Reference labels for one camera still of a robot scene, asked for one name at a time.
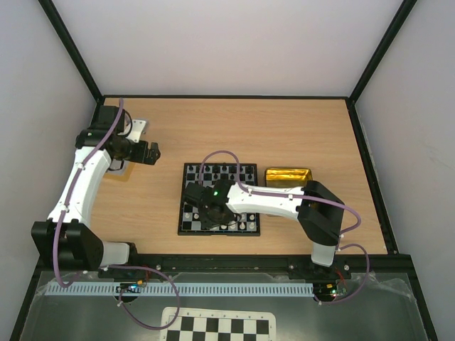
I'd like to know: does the black grey chess board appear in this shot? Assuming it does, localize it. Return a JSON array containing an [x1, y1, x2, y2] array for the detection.
[[177, 162, 262, 237]]

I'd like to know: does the gold metal tray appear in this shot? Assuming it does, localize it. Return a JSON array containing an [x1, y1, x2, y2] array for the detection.
[[264, 167, 313, 188]]

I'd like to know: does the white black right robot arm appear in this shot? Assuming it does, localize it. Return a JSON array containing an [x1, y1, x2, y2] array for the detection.
[[182, 180, 346, 278]]

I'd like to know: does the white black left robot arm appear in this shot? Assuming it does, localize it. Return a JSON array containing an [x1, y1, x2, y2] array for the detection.
[[31, 105, 161, 271]]

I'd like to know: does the checkered calibration board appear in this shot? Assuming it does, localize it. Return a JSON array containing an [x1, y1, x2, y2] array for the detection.
[[159, 307, 277, 341]]

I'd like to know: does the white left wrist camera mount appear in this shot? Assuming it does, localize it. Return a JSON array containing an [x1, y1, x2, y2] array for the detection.
[[125, 119, 149, 143]]

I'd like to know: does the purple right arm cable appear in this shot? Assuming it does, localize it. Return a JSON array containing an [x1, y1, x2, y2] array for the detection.
[[198, 151, 371, 306]]

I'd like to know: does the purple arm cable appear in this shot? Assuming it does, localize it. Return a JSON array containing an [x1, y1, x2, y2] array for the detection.
[[198, 151, 371, 306], [53, 98, 181, 330]]

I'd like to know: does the black mounting rail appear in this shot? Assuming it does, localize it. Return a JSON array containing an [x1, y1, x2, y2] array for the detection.
[[97, 254, 351, 280]]

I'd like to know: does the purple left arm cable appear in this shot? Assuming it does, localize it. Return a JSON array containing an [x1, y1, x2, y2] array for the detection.
[[53, 98, 181, 330]]

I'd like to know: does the white slotted cable duct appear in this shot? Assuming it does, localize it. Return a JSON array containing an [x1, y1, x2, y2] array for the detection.
[[44, 282, 314, 298]]

